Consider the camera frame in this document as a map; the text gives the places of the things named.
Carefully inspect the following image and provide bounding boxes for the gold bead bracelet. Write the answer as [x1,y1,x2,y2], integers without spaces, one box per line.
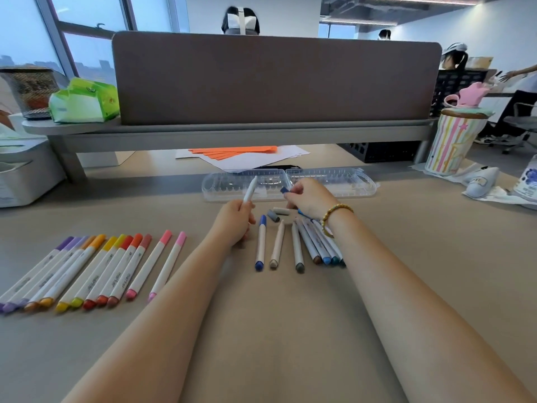
[321,204,355,239]

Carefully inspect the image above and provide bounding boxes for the group of cool-coloured white markers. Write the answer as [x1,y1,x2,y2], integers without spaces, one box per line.
[255,213,347,273]

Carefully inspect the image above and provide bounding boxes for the green tissue pack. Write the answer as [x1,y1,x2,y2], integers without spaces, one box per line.
[48,77,120,124]

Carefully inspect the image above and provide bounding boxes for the person's right forearm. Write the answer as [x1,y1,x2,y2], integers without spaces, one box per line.
[325,209,536,403]

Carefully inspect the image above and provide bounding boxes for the person's left hand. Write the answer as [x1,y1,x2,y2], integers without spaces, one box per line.
[208,200,257,248]

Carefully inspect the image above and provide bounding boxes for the white plush toy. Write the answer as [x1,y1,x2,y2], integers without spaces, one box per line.
[465,166,500,199]

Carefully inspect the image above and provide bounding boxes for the dark window frame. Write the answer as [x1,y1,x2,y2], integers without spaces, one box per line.
[33,0,181,80]

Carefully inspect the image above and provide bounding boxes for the person's right hand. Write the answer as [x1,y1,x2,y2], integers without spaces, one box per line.
[284,177,342,222]

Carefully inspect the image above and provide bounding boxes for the black mesh pen holder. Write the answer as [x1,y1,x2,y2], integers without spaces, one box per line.
[0,65,59,120]

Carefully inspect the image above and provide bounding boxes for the black plastic file rack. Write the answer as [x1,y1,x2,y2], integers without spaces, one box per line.
[430,69,498,118]

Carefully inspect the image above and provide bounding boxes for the white tissue paper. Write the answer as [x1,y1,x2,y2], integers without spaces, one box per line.
[411,162,537,206]

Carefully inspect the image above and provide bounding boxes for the white desk organizer box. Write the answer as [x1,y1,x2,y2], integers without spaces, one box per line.
[0,123,66,208]

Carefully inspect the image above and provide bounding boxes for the papers with orange sheet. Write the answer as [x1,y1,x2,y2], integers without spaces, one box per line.
[175,145,311,172]

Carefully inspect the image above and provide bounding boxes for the group of warm-coloured white markers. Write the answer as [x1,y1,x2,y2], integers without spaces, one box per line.
[0,229,187,314]

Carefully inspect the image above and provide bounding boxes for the clear plastic marker case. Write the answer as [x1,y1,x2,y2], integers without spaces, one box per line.
[201,166,378,203]

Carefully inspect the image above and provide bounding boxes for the orange paper sheet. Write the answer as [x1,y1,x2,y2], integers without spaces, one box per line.
[189,146,279,161]

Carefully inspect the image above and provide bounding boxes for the brown fabric desk divider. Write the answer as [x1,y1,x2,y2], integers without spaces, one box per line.
[112,31,442,125]

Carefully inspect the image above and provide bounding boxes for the person's left forearm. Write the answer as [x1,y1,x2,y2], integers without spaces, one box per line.
[60,237,235,403]

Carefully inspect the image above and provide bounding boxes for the striped tumbler pink lid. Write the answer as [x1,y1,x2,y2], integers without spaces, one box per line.
[425,81,496,177]

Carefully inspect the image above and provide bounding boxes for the grey desk riser shelf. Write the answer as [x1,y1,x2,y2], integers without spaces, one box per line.
[21,117,439,183]

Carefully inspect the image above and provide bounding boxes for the grey office chair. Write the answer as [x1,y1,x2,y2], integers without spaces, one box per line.
[501,102,537,155]

